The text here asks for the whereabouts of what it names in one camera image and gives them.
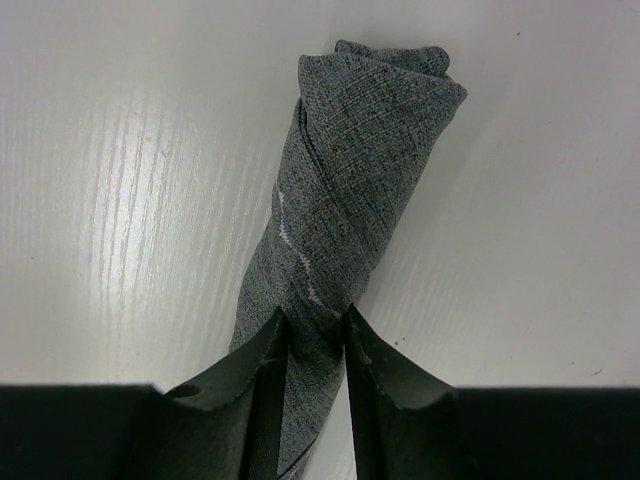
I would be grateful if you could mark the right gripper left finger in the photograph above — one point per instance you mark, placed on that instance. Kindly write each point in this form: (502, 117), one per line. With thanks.
(224, 423)

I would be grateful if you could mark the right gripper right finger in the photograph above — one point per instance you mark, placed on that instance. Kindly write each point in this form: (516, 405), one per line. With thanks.
(408, 424)

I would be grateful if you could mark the grey cloth napkin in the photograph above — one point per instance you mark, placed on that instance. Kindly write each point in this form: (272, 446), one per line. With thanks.
(363, 128)

